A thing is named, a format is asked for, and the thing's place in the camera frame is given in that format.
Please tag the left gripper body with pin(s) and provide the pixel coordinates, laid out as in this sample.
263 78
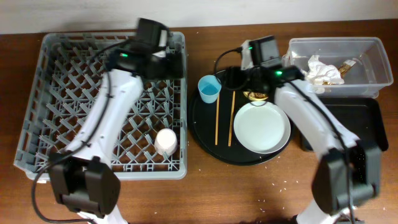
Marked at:
170 67

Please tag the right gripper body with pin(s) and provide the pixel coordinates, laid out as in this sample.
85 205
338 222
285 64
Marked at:
247 79

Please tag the peanut shells and rice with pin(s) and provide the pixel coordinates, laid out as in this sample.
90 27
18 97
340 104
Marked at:
257 95

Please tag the yellow bowl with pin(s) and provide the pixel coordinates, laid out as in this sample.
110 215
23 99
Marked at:
245 93

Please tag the grey plate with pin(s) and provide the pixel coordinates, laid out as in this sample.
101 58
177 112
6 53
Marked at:
262 127

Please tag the blue plastic cup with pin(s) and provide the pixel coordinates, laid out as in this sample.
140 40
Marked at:
209 88

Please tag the white tissue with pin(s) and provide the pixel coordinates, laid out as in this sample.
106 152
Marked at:
320 74

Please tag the pink plastic cup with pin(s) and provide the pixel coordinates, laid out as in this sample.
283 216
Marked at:
166 142

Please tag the gold snack wrapper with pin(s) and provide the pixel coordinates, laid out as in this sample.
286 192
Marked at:
346 67

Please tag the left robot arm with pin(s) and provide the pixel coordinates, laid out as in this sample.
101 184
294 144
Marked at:
81 177

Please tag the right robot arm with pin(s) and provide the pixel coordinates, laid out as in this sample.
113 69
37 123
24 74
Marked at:
349 169

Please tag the grey dishwasher rack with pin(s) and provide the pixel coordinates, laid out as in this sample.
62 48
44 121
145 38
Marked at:
66 83

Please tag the right wooden chopstick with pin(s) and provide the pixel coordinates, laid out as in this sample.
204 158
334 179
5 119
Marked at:
231 119

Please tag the wooden chopstick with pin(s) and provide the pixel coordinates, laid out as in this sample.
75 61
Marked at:
231 119
217 119

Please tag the left wooden chopstick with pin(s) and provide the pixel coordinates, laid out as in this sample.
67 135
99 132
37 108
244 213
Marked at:
217 119

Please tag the round black tray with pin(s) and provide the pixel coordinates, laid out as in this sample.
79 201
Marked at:
201 121

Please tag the clear plastic bin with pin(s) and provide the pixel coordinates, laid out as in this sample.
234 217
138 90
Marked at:
370 73

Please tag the black rectangular tray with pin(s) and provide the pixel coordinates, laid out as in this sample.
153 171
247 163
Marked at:
361 116

